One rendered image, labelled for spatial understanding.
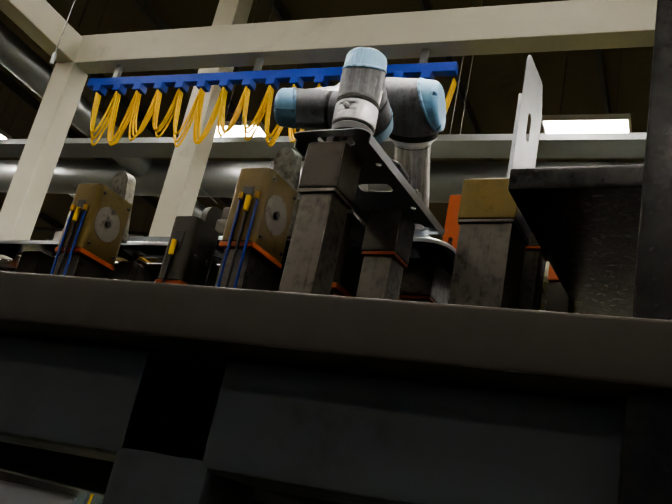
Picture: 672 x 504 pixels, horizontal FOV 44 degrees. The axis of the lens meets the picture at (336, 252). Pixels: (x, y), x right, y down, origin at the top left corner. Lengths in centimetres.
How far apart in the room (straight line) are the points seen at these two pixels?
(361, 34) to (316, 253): 407
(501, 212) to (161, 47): 462
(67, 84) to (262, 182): 475
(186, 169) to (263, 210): 879
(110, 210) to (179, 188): 843
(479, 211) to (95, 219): 64
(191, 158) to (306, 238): 910
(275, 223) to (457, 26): 364
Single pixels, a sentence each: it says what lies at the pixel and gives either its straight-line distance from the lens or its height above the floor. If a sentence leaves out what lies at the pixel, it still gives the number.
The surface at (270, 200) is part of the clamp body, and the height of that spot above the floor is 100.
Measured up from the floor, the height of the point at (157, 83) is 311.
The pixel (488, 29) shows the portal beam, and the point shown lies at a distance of 472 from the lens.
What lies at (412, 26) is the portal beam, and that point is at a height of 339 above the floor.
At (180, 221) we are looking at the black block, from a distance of 132.
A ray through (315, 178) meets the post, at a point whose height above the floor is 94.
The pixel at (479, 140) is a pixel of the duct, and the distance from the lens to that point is 944.
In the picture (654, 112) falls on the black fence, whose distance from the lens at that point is 58.
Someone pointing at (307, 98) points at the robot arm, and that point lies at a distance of 157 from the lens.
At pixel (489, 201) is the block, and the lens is 114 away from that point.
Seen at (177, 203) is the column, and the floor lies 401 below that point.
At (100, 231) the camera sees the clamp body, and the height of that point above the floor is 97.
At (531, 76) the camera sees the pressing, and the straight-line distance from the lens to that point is 139.
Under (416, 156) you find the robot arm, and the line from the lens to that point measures 195.
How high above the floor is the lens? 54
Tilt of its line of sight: 20 degrees up
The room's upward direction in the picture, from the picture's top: 12 degrees clockwise
